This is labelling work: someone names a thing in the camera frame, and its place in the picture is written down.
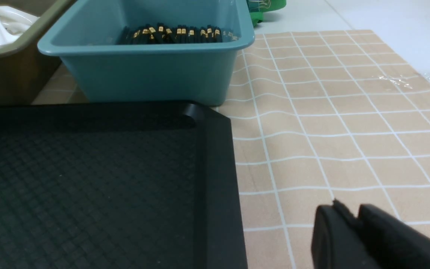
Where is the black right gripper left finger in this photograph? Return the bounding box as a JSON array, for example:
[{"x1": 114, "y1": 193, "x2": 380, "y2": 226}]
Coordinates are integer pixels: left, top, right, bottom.
[{"x1": 311, "y1": 199, "x2": 381, "y2": 269}]

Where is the teal plastic chopstick bin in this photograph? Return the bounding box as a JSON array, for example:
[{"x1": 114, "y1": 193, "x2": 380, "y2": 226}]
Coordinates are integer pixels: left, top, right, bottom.
[{"x1": 38, "y1": 0, "x2": 255, "y2": 106}]

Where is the olive plastic spoon bin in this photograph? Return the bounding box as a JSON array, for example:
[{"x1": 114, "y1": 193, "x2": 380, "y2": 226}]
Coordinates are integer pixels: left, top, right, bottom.
[{"x1": 0, "y1": 0, "x2": 74, "y2": 105}]

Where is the beige checked tablecloth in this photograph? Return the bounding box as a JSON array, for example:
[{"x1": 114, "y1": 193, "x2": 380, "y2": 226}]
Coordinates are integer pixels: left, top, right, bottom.
[{"x1": 34, "y1": 30, "x2": 430, "y2": 269}]

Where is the bundle of black chopsticks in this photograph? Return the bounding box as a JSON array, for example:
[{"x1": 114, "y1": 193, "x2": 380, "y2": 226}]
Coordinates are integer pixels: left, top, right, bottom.
[{"x1": 116, "y1": 23, "x2": 240, "y2": 45}]

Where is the black plastic serving tray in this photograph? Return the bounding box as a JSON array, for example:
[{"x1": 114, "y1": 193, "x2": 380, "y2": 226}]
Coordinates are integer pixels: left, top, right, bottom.
[{"x1": 0, "y1": 102, "x2": 248, "y2": 269}]

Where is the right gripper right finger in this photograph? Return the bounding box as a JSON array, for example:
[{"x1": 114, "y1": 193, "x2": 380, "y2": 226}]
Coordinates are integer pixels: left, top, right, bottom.
[{"x1": 357, "y1": 204, "x2": 430, "y2": 269}]

